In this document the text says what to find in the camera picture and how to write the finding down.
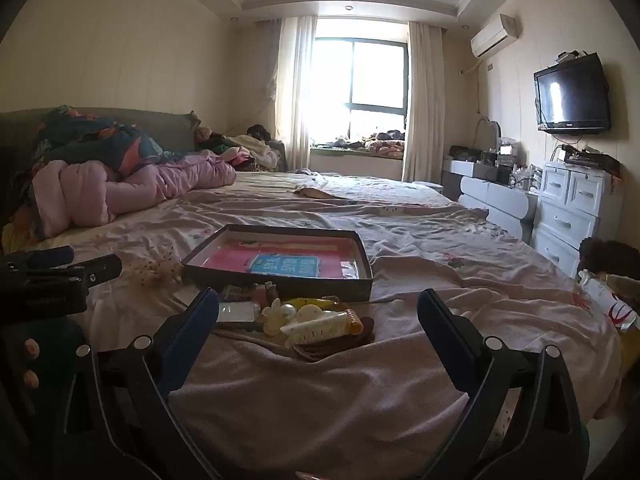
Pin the shallow cardboard box pink lining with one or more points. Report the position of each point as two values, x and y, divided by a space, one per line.
320 287

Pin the blue printed card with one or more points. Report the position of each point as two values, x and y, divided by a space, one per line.
285 265

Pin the window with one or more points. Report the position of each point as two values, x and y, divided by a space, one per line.
375 75

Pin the white air conditioner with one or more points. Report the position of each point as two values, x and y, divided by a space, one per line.
492 35

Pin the small tan cloth item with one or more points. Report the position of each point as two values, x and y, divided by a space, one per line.
312 191

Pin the dark plush toy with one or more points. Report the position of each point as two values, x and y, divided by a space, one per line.
605 255

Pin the white dressing table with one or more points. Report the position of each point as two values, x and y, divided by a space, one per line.
495 195

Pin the white drawer cabinet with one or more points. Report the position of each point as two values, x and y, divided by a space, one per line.
565 205

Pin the person's left hand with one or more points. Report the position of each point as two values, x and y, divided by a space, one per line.
31 348

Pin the bed with pink sheet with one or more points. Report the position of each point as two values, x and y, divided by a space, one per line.
410 240

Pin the small clear plastic bag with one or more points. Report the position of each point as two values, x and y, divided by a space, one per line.
235 312

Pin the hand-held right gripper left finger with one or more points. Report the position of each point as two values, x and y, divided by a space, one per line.
192 332

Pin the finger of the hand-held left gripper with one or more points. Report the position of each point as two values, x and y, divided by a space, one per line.
100 266
50 256

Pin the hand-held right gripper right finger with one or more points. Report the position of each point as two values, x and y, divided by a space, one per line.
445 330

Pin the heart-shaped mirror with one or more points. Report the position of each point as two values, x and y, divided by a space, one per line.
487 135

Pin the pile of clothes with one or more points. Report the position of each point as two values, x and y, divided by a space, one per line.
250 152

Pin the black set-top box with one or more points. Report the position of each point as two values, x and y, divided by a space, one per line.
590 159

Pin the windowsill clutter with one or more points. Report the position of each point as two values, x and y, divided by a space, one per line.
370 142

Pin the white sheer curtain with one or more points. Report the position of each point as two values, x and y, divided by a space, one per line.
425 105
295 95

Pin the yellow packet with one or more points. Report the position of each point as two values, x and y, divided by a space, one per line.
312 303

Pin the black wall television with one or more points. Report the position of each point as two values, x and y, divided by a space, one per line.
572 92

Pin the grey headboard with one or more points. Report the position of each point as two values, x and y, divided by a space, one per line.
170 130

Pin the orange ribbed hair clip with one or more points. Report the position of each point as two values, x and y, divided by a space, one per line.
356 322

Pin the white red plastic bag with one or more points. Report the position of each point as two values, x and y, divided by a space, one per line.
607 305

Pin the dark floral quilt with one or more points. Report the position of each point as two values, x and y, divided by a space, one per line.
100 140

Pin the pink quilt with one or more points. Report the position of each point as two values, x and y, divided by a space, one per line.
150 185

